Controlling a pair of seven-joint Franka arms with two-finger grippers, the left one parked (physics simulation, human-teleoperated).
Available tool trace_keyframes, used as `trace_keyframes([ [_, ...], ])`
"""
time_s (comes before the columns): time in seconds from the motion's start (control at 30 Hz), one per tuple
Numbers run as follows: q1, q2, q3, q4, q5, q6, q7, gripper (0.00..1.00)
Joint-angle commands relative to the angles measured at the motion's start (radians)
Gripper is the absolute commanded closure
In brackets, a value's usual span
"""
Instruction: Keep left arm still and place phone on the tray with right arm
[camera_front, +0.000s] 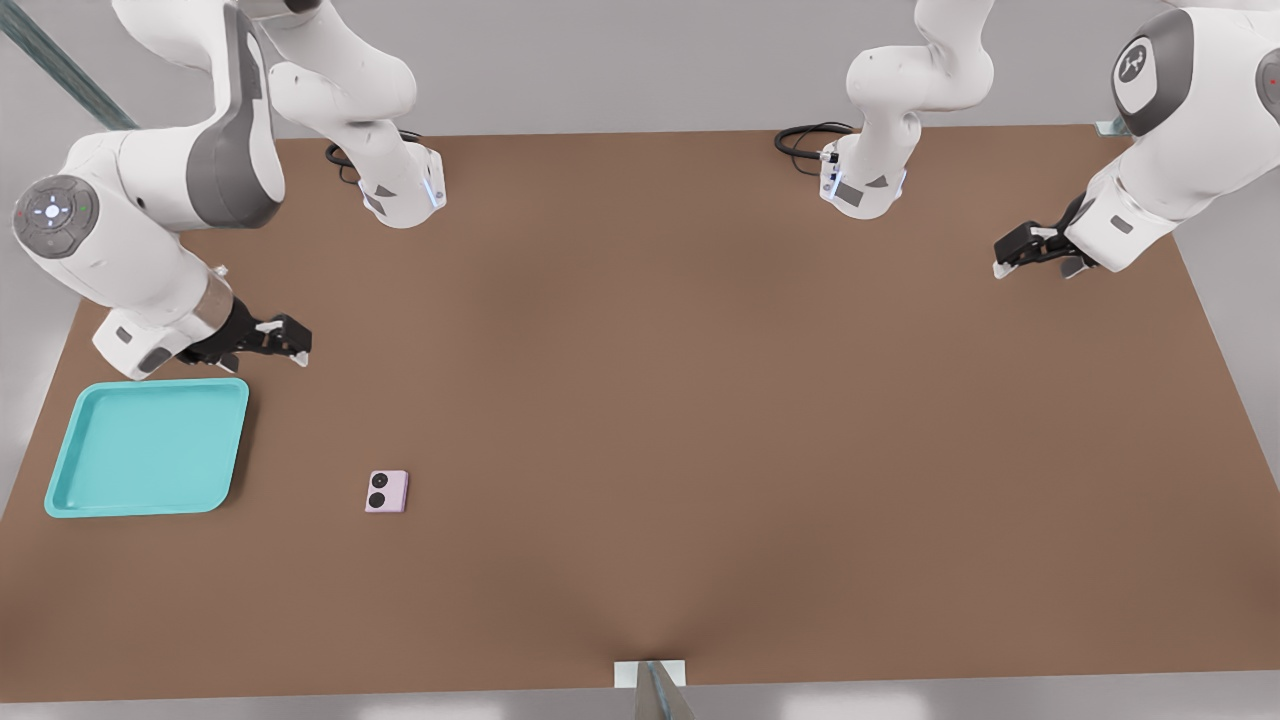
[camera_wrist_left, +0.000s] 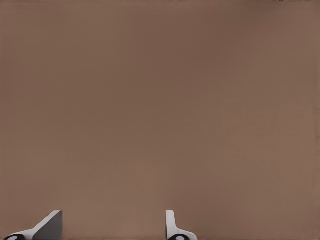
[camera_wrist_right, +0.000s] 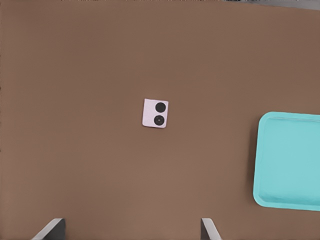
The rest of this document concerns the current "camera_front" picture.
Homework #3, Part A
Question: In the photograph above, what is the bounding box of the pale blue-green tray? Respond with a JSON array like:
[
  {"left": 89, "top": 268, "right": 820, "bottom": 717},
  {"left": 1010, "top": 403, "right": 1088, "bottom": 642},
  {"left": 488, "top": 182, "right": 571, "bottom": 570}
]
[{"left": 44, "top": 377, "right": 250, "bottom": 519}]

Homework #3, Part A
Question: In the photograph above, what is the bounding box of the pale lilac phone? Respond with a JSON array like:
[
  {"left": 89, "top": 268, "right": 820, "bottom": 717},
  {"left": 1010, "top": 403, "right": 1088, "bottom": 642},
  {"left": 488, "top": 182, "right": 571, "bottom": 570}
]
[{"left": 364, "top": 469, "right": 410, "bottom": 514}]

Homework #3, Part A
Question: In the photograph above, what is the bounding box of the black cable loop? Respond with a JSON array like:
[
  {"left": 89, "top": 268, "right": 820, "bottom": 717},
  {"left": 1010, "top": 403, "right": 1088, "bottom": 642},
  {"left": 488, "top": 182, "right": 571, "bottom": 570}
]
[
  {"left": 774, "top": 122, "right": 858, "bottom": 178},
  {"left": 325, "top": 129, "right": 425, "bottom": 187}
]

